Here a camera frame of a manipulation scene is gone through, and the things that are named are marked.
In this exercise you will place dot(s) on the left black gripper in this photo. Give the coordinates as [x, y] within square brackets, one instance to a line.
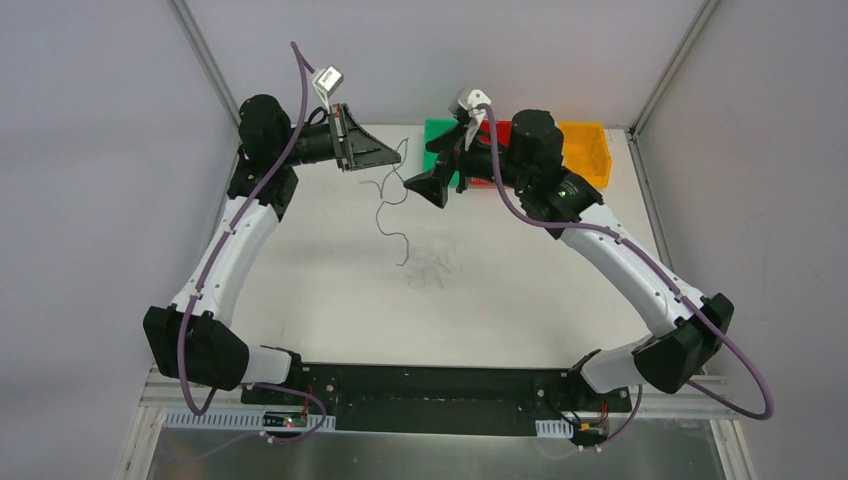
[340, 139]

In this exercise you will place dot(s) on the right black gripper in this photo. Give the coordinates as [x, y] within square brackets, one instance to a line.
[455, 168]

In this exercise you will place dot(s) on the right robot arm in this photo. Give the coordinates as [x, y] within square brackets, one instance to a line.
[681, 320]

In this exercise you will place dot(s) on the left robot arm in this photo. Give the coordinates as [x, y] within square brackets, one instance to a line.
[191, 338]

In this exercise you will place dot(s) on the green plastic bin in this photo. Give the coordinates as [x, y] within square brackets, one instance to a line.
[434, 127]

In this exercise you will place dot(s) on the red plastic bin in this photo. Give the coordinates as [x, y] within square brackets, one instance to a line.
[497, 129]

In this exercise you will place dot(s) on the yellow plastic bin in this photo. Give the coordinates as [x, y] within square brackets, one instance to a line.
[586, 152]

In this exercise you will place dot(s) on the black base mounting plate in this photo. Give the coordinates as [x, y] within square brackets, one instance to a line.
[448, 400]

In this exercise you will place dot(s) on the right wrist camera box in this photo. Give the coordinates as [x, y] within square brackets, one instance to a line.
[468, 109]

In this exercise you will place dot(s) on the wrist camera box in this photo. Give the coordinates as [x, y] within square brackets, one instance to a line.
[325, 82]
[468, 109]

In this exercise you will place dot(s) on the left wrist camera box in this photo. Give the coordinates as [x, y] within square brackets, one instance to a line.
[325, 82]

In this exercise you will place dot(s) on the right white cable duct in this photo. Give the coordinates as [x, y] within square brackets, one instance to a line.
[558, 429]

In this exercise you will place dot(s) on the white cable duct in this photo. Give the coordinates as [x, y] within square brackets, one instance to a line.
[558, 429]
[248, 420]

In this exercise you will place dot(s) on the aluminium front frame rail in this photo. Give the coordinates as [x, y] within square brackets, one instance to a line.
[688, 402]

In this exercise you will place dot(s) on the left white cable duct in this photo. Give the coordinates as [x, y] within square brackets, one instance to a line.
[248, 420]

